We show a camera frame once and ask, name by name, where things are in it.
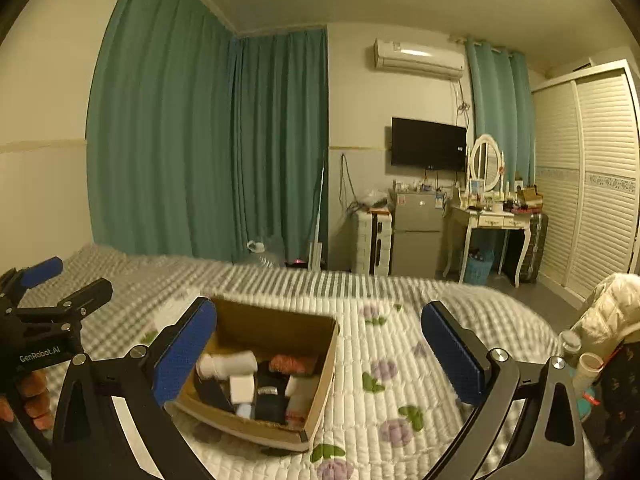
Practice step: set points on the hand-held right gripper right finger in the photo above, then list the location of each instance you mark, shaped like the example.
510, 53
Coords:
455, 355

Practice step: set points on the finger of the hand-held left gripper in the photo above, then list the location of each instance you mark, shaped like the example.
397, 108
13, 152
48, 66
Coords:
85, 295
42, 270

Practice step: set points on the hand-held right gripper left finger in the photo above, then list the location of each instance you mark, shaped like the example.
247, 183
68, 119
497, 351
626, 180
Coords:
182, 355

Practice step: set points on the black wallet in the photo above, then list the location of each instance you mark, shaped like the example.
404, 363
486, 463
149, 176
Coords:
212, 394

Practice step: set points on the white power bank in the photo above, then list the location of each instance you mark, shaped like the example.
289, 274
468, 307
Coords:
241, 387

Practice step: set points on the light blue case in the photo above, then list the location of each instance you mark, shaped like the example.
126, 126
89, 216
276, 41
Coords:
242, 410

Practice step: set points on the long black case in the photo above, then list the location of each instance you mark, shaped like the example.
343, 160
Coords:
270, 395

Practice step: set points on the pink patterned card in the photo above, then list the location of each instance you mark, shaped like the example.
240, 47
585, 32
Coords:
295, 364

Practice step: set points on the white bottle with red cap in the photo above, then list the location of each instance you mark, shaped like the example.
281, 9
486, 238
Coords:
300, 400

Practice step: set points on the cardboard box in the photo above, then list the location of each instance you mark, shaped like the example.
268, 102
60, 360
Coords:
320, 385

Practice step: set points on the person's left hand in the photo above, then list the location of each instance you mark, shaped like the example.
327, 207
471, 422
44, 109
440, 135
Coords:
37, 400

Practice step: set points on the grey checked blanket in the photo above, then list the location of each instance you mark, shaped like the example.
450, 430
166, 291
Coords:
125, 280

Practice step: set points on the blue laundry basket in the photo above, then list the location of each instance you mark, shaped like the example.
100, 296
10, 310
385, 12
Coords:
478, 267

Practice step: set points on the glass jar with lid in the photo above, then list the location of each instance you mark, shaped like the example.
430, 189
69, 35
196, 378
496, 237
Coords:
570, 345

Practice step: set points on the grey small fridge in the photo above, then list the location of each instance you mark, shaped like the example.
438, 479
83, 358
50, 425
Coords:
417, 235

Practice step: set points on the clear water jug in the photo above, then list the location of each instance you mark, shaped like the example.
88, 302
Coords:
260, 255

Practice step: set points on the dark suitcase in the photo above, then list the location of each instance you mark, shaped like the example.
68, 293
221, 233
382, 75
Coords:
532, 250

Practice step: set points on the white paper cup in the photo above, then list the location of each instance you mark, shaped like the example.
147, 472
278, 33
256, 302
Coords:
586, 372

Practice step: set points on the white dressing table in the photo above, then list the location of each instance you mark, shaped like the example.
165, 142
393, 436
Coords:
492, 221

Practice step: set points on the white drawer unit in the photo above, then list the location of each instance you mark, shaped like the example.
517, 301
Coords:
372, 240

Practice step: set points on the white puffer jacket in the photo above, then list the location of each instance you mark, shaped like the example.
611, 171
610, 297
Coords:
610, 305

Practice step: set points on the dark printed garment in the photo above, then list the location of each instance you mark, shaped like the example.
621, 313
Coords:
622, 390

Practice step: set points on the clear plastic bag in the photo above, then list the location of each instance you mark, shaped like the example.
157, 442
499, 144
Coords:
376, 199

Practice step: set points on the white standing pole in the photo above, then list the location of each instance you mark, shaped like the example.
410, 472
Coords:
317, 220

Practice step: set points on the oval white mirror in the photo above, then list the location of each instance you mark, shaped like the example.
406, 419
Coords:
486, 162

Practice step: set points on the wide teal curtain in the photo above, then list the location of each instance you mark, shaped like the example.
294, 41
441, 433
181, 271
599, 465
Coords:
200, 135

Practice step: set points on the white louvred wardrobe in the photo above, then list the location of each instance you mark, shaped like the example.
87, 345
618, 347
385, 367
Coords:
590, 185

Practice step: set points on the narrow teal curtain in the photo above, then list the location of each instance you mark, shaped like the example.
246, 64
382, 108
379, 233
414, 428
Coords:
500, 110

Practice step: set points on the white air conditioner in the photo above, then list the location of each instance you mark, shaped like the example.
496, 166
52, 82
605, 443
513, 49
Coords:
417, 57

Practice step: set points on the black wall television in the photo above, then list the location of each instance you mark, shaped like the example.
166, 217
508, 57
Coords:
427, 144

